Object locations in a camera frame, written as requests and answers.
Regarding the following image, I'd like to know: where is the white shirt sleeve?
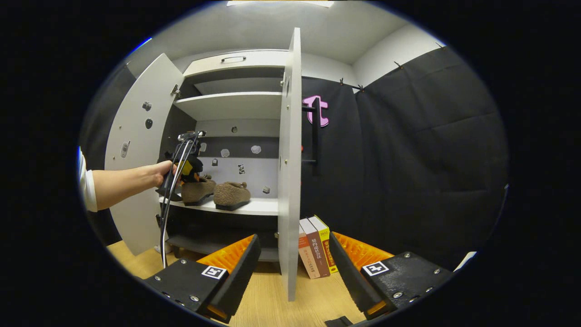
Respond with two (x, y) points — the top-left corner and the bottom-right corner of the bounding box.
(77, 149), (98, 213)

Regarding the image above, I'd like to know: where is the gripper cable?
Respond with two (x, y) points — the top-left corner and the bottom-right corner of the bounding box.
(160, 136), (200, 268)

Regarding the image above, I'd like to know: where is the white shoe cabinet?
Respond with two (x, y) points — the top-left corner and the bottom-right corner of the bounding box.
(104, 27), (320, 302)

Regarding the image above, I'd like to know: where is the brown book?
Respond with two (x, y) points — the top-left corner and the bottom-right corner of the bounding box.
(300, 218), (330, 277)

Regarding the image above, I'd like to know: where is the white shoe cabinet door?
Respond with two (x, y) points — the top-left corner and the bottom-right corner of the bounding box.
(104, 53), (185, 256)
(278, 27), (302, 302)

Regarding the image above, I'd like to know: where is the yellow book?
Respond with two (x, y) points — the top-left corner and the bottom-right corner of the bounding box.
(309, 215), (339, 274)

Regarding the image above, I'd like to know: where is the black door handle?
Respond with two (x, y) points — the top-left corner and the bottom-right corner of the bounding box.
(302, 104), (320, 165)

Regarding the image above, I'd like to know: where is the brown fuzzy shoe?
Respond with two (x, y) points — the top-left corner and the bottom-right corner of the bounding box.
(213, 182), (251, 212)
(181, 175), (217, 207)

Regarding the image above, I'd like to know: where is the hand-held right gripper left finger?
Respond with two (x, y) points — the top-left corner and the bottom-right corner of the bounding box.
(143, 234), (262, 324)

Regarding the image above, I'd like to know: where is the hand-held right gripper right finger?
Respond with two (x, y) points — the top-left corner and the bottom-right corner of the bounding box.
(329, 232), (455, 322)

